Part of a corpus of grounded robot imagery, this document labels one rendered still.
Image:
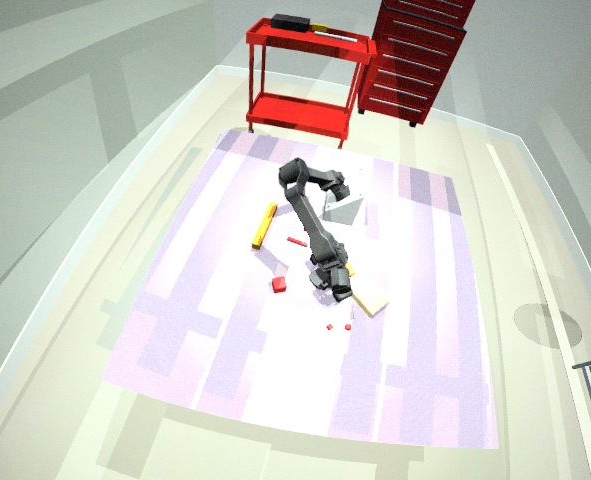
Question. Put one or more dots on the yellow and orange long bar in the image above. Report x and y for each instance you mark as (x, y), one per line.
(264, 226)

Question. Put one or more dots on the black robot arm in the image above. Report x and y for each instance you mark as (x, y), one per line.
(323, 244)

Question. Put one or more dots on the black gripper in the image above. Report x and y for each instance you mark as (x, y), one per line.
(337, 297)

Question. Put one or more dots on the red square block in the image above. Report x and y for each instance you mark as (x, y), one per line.
(279, 285)

